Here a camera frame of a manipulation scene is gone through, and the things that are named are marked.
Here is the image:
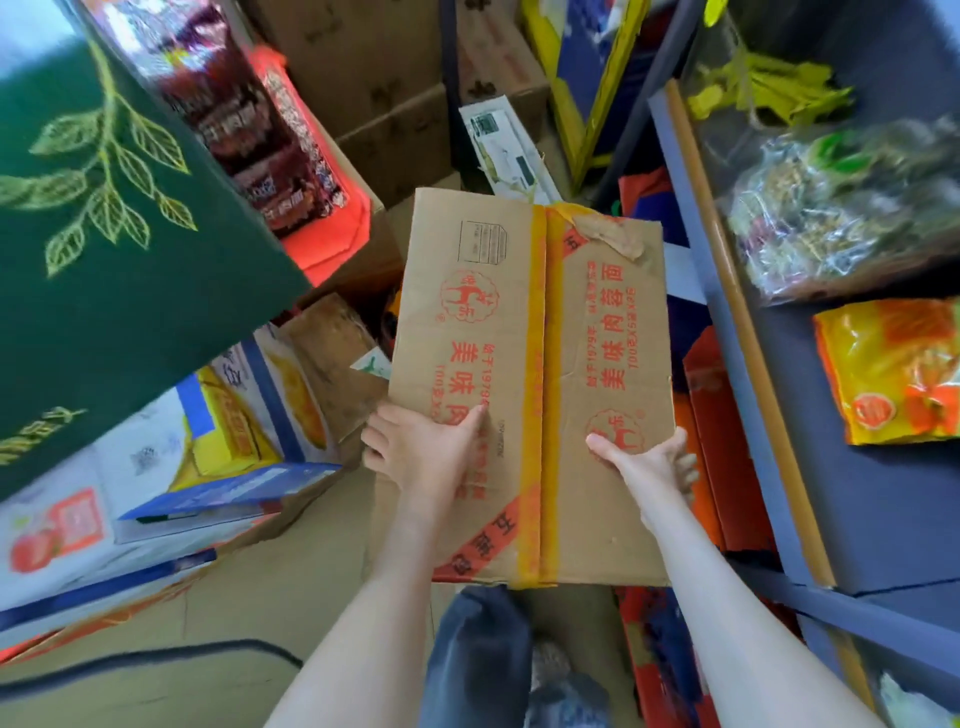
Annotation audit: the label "person's left hand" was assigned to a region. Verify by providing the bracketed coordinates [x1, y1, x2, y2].
[361, 401, 490, 513]

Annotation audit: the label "person's right hand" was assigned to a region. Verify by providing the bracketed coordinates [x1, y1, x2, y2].
[584, 427, 702, 528]

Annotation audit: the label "grey metal shelf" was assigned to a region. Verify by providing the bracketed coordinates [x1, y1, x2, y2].
[599, 0, 960, 728]

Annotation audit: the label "person's right forearm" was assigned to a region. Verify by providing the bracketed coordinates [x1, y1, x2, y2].
[644, 509, 886, 728]

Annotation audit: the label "person's left forearm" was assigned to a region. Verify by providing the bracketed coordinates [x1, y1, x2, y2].
[266, 494, 451, 728]

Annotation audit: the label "worn brown cardboard box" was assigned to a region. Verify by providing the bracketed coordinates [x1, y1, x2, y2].
[277, 292, 393, 445]

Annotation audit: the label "blue white flat box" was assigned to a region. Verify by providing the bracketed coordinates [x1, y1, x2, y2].
[119, 463, 344, 543]

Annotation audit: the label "person's right shoe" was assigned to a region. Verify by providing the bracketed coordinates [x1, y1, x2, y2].
[528, 637, 577, 693]

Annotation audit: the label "dark green leaf-print box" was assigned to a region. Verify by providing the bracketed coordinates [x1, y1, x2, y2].
[0, 0, 313, 502]

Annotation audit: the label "small brown cardboard box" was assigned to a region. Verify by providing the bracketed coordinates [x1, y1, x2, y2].
[457, 0, 553, 144]

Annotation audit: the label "orange red gift bags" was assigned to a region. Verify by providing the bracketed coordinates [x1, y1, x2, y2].
[673, 326, 779, 558]

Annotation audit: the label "red blue gift bag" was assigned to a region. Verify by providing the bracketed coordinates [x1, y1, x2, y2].
[614, 584, 723, 728]

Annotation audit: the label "orange yellow packet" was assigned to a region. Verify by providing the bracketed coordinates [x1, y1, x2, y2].
[813, 298, 960, 448]

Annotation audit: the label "white green carton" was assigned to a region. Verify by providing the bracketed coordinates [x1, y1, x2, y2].
[458, 95, 564, 206]

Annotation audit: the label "clear bag of mixed sweets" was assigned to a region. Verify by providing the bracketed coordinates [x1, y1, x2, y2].
[727, 116, 960, 307]

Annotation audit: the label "red tray of dark cans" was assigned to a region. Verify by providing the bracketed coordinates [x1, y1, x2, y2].
[82, 0, 374, 288]

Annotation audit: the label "yellow plastic tags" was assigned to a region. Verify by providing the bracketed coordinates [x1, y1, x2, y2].
[686, 48, 856, 130]

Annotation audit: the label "yellow-framed blue board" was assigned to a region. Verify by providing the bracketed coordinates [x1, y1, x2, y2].
[521, 0, 652, 190]

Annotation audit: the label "grey cable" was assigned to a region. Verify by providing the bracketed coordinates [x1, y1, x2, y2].
[0, 638, 305, 704]

